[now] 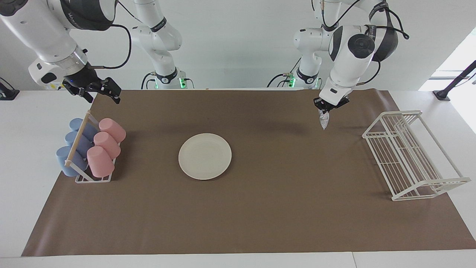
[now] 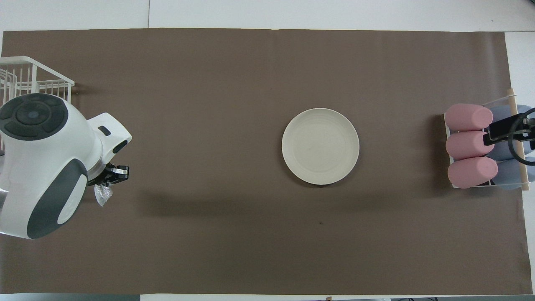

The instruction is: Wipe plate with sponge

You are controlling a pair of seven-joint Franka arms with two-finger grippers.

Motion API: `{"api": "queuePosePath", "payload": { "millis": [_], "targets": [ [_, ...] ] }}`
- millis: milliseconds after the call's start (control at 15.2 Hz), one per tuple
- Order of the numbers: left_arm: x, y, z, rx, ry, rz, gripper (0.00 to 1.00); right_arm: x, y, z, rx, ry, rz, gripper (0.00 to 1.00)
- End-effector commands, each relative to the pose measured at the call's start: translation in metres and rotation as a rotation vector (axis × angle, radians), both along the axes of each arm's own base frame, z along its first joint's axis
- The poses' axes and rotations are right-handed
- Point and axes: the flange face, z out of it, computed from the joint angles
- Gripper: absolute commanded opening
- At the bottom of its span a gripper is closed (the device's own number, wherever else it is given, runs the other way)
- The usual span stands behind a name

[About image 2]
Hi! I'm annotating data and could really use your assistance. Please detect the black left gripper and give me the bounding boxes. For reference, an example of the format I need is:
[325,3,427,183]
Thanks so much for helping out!
[88,164,130,187]

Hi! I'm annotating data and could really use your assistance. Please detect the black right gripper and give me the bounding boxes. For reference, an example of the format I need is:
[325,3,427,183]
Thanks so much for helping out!
[483,118,535,147]

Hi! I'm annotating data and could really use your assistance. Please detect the clear plastic wrapper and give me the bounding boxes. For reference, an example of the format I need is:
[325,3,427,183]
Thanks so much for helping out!
[94,184,113,207]

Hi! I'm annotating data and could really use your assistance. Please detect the cream round plate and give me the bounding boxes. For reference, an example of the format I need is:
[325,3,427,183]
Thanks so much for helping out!
[282,108,360,186]

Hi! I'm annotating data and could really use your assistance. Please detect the blue plastic cup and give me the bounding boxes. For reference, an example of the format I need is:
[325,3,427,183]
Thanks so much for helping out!
[491,157,535,191]
[487,105,535,133]
[489,131,535,161]

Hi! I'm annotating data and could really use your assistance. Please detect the pink plastic cup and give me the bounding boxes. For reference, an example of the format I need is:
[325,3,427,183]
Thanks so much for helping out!
[444,104,494,131]
[447,157,499,189]
[446,131,495,160]

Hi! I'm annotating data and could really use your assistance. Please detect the brown table mat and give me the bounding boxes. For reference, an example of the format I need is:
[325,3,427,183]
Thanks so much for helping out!
[0,28,533,295]

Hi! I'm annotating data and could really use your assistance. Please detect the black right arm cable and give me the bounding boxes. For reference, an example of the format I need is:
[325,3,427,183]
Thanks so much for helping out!
[506,107,535,166]

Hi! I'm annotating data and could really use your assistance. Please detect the white cup rack wooden handle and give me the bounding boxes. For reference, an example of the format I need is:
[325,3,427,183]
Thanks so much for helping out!
[444,89,531,191]

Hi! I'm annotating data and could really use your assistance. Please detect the white wire dish rack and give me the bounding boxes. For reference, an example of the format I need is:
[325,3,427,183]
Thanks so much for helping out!
[0,56,75,103]

